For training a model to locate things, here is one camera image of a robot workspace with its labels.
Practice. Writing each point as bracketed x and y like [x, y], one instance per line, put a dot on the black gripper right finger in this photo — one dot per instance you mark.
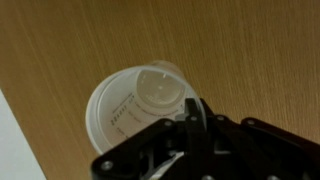
[253, 150]

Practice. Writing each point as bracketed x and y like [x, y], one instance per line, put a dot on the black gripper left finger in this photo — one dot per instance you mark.
[156, 150]

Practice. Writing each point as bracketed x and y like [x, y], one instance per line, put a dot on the translucent plastic measuring cup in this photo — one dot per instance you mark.
[123, 110]

